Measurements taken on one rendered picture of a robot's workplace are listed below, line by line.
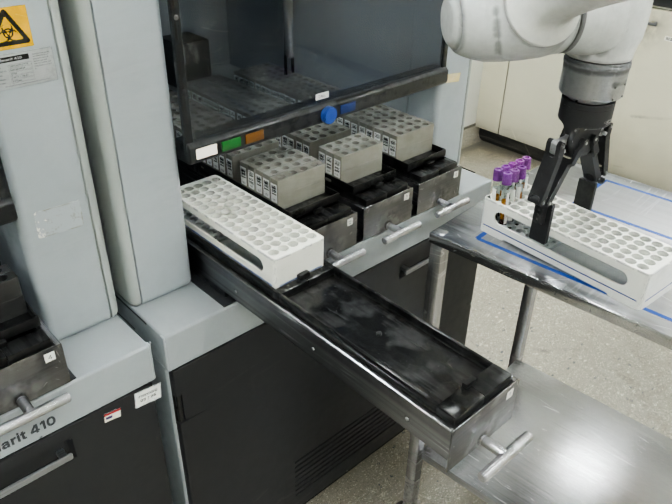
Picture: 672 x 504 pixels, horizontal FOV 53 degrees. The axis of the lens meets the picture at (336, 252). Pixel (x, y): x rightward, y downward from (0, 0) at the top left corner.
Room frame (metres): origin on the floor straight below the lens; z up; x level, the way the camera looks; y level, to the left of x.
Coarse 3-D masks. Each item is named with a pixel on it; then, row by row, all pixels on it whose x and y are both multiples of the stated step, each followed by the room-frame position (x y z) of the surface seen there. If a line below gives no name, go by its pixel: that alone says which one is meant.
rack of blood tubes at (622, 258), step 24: (528, 192) 1.02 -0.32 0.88; (528, 216) 0.93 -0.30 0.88; (576, 216) 0.95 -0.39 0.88; (600, 216) 0.94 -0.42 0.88; (504, 240) 0.96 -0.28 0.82; (528, 240) 0.92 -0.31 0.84; (552, 240) 0.93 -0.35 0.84; (576, 240) 0.86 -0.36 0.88; (600, 240) 0.87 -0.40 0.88; (624, 240) 0.86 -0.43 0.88; (648, 240) 0.87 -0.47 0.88; (552, 264) 0.88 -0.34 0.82; (576, 264) 0.85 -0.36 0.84; (600, 264) 0.88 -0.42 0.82; (624, 264) 0.80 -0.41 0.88; (648, 264) 0.81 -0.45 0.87; (600, 288) 0.82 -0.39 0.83; (624, 288) 0.79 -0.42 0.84; (648, 288) 0.77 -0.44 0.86
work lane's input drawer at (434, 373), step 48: (192, 240) 0.97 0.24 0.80; (240, 288) 0.85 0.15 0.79; (288, 288) 0.81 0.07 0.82; (336, 288) 0.84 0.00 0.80; (288, 336) 0.76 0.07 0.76; (336, 336) 0.71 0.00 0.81; (384, 336) 0.72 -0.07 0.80; (432, 336) 0.72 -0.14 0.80; (384, 384) 0.63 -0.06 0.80; (432, 384) 0.63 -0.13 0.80; (480, 384) 0.62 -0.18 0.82; (432, 432) 0.57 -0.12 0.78; (480, 432) 0.59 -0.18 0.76; (528, 432) 0.60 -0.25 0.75; (480, 480) 0.53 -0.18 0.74
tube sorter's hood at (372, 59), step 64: (192, 0) 0.95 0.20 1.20; (256, 0) 1.03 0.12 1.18; (320, 0) 1.11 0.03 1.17; (384, 0) 1.21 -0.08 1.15; (192, 64) 0.94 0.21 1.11; (256, 64) 1.02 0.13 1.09; (320, 64) 1.11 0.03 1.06; (384, 64) 1.22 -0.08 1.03; (192, 128) 0.94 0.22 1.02; (256, 128) 1.00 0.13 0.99
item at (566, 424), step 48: (624, 192) 1.15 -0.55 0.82; (432, 240) 0.98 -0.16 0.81; (480, 240) 0.96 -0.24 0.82; (432, 288) 0.97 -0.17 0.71; (528, 288) 1.28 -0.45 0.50; (576, 288) 0.82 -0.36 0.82; (528, 384) 1.19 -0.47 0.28; (576, 432) 1.04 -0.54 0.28; (624, 432) 1.05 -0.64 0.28; (528, 480) 0.91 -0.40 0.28; (576, 480) 0.91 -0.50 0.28; (624, 480) 0.92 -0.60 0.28
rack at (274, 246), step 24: (192, 192) 1.03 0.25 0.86; (216, 192) 1.03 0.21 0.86; (240, 192) 1.03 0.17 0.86; (192, 216) 1.01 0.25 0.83; (216, 216) 0.95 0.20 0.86; (240, 216) 0.94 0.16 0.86; (264, 216) 0.95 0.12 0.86; (288, 216) 0.95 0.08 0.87; (216, 240) 0.93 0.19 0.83; (240, 240) 0.87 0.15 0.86; (264, 240) 0.88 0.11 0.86; (288, 240) 0.88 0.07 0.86; (312, 240) 0.87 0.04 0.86; (240, 264) 0.88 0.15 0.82; (264, 264) 0.83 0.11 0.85; (288, 264) 0.83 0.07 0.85; (312, 264) 0.86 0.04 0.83
